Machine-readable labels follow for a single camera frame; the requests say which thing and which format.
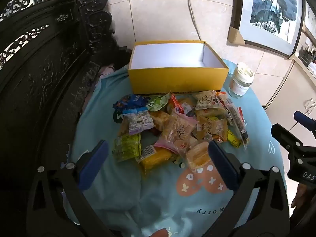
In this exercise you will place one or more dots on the red snack packet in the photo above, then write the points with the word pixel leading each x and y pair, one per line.
pixel 175 103

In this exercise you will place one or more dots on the pink white packages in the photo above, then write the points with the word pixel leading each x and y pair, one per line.
pixel 313 63

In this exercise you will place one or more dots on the black organiser box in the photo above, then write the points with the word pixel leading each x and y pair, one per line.
pixel 305 53

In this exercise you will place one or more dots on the green white snack packet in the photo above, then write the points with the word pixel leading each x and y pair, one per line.
pixel 158 102

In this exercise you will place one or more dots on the blue snack packet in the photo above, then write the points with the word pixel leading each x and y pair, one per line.
pixel 133 100

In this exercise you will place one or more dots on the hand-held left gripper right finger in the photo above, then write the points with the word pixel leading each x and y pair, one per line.
pixel 222 163

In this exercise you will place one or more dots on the person's right hand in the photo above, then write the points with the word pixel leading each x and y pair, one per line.
pixel 300 195

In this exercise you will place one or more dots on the framed flower painting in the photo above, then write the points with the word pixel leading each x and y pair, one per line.
pixel 309 19

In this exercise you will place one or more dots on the yellow cardboard box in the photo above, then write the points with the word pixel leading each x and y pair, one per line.
pixel 172 79

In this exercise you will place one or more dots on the glass jar of cotton swabs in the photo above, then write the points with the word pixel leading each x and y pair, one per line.
pixel 240 84

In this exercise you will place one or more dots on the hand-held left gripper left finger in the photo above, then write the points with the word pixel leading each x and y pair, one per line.
pixel 93 163

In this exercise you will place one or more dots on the light blue printed blanket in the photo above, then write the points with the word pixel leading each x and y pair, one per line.
pixel 153 197

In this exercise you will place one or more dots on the dark carved wooden furniture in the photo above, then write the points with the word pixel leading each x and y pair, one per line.
pixel 37 79

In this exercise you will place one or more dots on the cardboard corner protector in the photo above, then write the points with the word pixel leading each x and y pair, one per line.
pixel 234 37

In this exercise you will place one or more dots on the pink cloth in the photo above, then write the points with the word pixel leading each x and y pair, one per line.
pixel 107 71

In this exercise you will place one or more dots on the framed lotus painting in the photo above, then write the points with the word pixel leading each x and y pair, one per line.
pixel 269 7

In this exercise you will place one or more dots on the pile of snack packets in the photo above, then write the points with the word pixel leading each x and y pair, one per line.
pixel 170 133

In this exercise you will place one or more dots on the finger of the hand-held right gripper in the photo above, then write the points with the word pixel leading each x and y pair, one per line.
pixel 284 135
pixel 300 116

